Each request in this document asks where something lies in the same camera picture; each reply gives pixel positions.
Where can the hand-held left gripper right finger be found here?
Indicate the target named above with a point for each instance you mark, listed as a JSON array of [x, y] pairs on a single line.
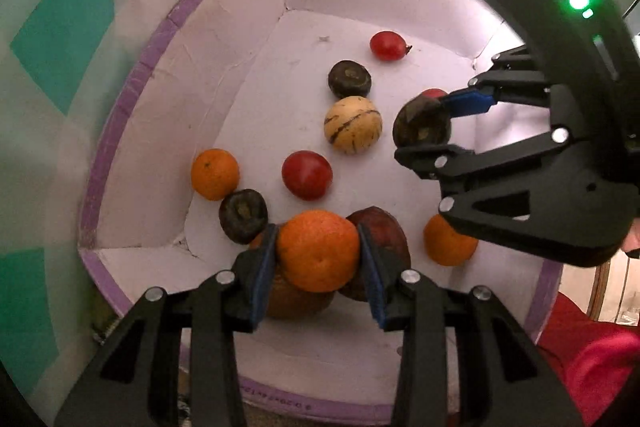
[[372, 279]]

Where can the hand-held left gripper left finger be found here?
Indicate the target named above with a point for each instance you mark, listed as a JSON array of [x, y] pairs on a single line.
[[262, 279]]

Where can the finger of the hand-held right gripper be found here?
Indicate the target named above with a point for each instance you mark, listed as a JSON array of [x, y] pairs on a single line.
[[425, 157], [470, 103]]

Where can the large striped pepino melon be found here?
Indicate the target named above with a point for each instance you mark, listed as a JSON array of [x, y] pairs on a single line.
[[295, 303]]

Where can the wrinkled dark red passion fruit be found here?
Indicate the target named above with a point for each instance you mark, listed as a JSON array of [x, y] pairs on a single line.
[[387, 232]]

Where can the orange tangerine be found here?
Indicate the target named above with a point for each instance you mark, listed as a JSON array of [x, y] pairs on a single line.
[[447, 243], [215, 173], [317, 249]]

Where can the small striped pepino melon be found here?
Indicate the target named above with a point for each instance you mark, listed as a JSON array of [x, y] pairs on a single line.
[[352, 124]]

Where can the red tomato with stem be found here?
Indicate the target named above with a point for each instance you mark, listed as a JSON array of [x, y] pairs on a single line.
[[387, 45]]

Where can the white cardboard box purple rim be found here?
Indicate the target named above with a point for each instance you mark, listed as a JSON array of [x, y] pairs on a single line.
[[250, 57]]

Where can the person's red clothing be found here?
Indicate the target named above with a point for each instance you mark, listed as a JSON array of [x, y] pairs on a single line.
[[595, 357]]

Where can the teal checked tablecloth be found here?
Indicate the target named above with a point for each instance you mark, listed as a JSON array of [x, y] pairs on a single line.
[[50, 57]]

